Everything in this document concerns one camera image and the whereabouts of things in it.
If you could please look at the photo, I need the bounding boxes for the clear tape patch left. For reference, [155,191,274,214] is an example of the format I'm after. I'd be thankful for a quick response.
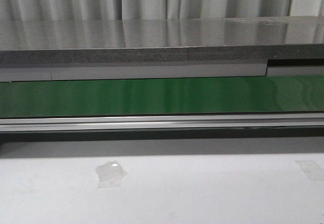
[95,161,127,189]

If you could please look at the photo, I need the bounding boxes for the clear tape patch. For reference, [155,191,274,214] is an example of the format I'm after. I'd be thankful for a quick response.
[295,160,324,182]
[95,161,127,189]

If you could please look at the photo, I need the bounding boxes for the grey stone counter slab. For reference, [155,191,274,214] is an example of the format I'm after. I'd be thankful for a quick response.
[1,16,323,68]

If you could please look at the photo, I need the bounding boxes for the green conveyor belt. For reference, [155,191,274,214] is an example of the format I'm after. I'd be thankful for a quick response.
[1,75,323,118]

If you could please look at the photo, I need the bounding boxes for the clear tape patch right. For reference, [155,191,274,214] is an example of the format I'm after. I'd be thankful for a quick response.
[295,160,324,182]

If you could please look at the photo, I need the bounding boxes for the grey conveyor back rail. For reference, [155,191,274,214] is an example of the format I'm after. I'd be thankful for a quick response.
[1,59,323,82]

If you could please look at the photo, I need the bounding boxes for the aluminium conveyor front rail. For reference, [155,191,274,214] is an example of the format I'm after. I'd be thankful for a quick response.
[1,113,323,133]

